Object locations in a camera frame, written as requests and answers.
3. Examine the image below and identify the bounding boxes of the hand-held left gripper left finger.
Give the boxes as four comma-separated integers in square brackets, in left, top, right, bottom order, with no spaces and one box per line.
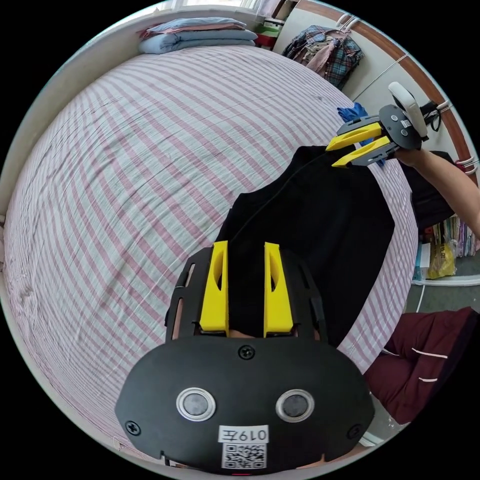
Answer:
[199,240,230,335]

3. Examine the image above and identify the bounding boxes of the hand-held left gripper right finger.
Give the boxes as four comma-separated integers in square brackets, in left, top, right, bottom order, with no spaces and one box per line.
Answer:
[263,241,295,339]

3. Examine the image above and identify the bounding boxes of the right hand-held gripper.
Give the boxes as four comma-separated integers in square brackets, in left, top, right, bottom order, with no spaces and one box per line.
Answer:
[325,104,431,169]

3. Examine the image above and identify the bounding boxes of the black t-shirt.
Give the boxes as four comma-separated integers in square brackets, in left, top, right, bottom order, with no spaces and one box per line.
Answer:
[164,145,397,348]

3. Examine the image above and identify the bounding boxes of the person's right forearm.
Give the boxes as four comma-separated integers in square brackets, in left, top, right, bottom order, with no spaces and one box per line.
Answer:
[410,149,480,247]

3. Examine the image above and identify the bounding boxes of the person's right hand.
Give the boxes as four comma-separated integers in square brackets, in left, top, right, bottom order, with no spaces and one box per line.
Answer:
[395,146,427,169]

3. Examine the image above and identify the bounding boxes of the blue garment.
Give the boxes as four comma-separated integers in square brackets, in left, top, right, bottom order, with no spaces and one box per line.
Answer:
[336,102,388,167]

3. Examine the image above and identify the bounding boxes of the hanging plaid clothes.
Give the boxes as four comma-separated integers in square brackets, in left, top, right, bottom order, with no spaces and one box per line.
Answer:
[281,24,367,91]

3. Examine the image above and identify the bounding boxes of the shelf with books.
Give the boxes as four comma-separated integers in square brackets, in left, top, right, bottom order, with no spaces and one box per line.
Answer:
[411,214,480,287]

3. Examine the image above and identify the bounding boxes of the green and red carton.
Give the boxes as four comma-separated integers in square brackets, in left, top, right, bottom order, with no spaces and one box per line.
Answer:
[254,16,287,50]

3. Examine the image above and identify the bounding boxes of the bed with pink striped sheet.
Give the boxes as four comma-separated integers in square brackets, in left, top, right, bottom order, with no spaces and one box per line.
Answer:
[0,22,420,460]

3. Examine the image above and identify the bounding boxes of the person's body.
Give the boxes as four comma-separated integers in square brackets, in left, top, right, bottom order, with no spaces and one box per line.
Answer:
[364,306,480,425]

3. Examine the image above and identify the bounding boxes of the folded blue blankets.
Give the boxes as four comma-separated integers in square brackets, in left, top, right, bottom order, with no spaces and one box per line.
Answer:
[137,19,260,54]

